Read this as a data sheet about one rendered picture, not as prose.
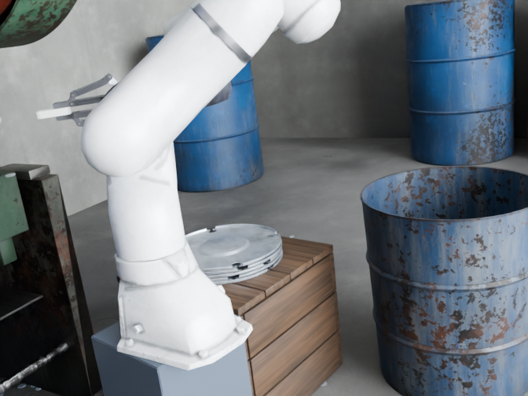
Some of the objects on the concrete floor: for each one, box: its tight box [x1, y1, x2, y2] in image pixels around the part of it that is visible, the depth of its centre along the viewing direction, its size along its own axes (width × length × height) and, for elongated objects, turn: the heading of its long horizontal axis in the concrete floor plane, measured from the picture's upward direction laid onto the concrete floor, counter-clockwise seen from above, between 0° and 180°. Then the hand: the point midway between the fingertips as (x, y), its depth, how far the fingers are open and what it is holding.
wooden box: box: [116, 226, 343, 396], centre depth 155 cm, size 40×38×35 cm
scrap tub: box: [360, 166, 528, 396], centre depth 149 cm, size 42×42×48 cm
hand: (53, 111), depth 128 cm, fingers closed
